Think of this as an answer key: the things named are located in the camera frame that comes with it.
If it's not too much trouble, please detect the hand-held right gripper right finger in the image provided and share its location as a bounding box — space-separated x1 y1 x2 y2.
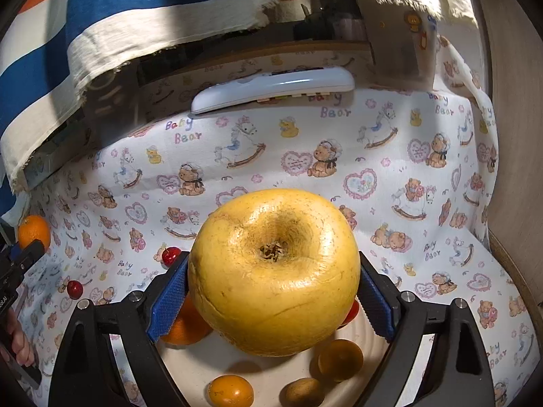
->
358 251 497 407

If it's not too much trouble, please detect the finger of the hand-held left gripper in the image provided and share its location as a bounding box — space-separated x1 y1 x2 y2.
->
8 239 45 283

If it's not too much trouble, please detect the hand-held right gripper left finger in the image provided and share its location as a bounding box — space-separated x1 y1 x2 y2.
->
48 251 191 407

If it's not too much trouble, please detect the orange tangerine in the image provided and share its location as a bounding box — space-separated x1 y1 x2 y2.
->
18 215 52 252
161 294 213 345

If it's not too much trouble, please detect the small yellow-orange kumquat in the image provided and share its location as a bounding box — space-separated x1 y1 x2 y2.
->
318 339 364 382

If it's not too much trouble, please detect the large yellow apple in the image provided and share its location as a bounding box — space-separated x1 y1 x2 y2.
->
188 189 361 357

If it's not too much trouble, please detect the small orange kumquat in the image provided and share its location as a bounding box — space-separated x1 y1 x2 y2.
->
207 375 254 407

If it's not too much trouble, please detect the small tan longan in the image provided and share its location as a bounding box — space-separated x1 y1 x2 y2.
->
284 377 325 407

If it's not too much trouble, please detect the cream round plate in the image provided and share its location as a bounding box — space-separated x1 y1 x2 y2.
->
155 301 397 407

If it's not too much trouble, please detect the person's left hand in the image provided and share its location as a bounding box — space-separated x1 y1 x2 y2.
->
8 318 37 365

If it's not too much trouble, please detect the red cherry tomato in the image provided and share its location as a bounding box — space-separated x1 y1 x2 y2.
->
339 301 360 328

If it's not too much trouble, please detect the bear printed white cloth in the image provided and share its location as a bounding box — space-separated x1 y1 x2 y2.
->
8 34 543 407

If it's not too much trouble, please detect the clear plastic box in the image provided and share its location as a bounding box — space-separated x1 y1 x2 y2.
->
369 0 437 90
82 65 143 136

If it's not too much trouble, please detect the white remote control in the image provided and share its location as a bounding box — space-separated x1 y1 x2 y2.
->
190 66 356 115

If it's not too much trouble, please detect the curved wooden chair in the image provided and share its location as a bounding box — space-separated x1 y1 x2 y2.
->
464 0 543 302

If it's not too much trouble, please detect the blue white orange striped cloth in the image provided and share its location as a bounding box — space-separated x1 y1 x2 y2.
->
0 0 476 225

